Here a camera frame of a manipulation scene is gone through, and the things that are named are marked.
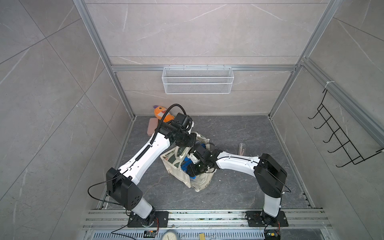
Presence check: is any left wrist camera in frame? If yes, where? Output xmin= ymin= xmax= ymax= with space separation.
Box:
xmin=173 ymin=113 xmax=193 ymax=131

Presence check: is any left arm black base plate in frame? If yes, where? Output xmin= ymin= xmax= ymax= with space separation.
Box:
xmin=128 ymin=211 xmax=169 ymax=228

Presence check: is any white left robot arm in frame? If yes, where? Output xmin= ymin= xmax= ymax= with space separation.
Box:
xmin=106 ymin=104 xmax=197 ymax=219

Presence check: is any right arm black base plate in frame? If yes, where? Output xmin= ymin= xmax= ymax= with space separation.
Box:
xmin=245 ymin=211 xmax=289 ymax=227

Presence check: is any black wire hook rack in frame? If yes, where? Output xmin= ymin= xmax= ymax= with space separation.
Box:
xmin=308 ymin=90 xmax=384 ymax=168

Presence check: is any clear pink compass case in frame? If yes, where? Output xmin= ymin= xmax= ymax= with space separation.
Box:
xmin=238 ymin=143 xmax=247 ymax=156

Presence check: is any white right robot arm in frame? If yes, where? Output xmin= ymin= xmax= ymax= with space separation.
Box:
xmin=187 ymin=144 xmax=288 ymax=219

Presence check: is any orange plush shark toy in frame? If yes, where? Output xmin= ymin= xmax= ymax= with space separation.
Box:
xmin=154 ymin=106 xmax=175 ymax=123

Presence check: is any pink rectangular case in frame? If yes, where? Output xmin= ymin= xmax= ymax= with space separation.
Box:
xmin=147 ymin=118 xmax=159 ymax=137

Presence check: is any white wire mesh basket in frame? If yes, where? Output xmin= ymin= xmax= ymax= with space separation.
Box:
xmin=162 ymin=67 xmax=234 ymax=95

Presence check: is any beige canvas bag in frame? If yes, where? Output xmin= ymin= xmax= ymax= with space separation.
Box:
xmin=161 ymin=146 xmax=216 ymax=192

